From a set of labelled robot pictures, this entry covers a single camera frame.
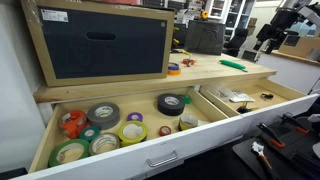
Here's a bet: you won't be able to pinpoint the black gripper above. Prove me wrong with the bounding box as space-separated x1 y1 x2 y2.
253 7 303 55

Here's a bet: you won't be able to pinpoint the blue masking tape roll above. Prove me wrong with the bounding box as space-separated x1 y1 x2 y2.
167 62 180 71

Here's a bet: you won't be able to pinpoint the orange masking tape roll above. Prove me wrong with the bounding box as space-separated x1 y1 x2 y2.
167 67 182 76

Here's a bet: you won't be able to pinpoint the small green tape roll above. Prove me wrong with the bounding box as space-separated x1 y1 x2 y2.
178 94 193 105

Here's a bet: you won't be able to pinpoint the yellow and black tape roll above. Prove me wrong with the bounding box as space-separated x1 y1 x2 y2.
178 113 200 132

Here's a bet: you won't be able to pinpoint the wooden drawer white front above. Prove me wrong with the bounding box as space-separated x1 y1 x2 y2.
13 77 320 180

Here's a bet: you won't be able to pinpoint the tiny red tape roll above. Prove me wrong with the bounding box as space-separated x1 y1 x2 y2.
158 125 173 137

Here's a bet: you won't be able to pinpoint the purple tape roll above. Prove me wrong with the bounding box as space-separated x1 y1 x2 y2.
126 111 144 123

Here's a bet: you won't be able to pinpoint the yellow-green tape roll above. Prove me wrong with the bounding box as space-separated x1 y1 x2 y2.
117 120 149 148

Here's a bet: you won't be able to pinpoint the white tape roll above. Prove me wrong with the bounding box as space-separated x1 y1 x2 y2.
88 132 121 157

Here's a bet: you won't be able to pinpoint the small teal tape roll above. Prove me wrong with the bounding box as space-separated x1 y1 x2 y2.
78 125 101 143

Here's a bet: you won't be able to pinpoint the orange tape roll in plastic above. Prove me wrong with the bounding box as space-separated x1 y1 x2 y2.
58 109 89 140

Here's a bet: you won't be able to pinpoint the large green tape roll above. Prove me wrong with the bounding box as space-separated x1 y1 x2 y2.
48 138 91 168

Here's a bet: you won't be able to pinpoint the brown cardboard box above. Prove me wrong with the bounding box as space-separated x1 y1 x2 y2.
278 34 320 62

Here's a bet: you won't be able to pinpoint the black office chair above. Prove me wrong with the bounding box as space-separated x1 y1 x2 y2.
223 28 250 58

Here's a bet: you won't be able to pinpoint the white counter with wood top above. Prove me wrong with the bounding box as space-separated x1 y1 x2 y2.
258 49 320 95

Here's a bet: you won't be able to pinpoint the white shelving unit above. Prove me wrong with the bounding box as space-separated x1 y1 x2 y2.
204 0 258 41

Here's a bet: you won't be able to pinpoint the black clamp with screw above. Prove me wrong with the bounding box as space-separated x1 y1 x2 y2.
259 92 275 102

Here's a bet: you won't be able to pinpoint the silver plastic bag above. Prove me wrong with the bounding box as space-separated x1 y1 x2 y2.
229 91 256 104

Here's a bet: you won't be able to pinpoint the clear plastic boxes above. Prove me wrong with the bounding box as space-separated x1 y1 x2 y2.
213 87 234 102

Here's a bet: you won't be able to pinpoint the black and yellow spring clamp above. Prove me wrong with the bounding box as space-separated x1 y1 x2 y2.
236 101 259 115

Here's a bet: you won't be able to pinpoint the black and orange spring clamp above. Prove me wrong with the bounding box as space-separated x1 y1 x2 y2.
279 112 311 136
256 122 286 150

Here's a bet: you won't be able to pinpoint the yellow clamps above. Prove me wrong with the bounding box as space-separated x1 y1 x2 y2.
171 25 182 48

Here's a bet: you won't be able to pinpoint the black cart tray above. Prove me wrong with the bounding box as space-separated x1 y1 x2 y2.
232 113 320 180

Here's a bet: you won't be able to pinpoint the framed dark panel board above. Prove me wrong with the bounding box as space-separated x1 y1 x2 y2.
19 0 176 88

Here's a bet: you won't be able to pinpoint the green handled tool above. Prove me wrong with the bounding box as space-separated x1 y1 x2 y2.
218 59 249 73

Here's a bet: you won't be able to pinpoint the white tool with orange handle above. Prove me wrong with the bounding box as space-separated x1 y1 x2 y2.
251 141 274 171

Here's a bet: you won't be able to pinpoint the metal drawer handle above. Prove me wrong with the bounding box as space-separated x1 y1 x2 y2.
145 149 179 168

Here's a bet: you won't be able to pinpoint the grey duct tape roll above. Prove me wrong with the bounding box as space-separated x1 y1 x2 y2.
86 101 121 131

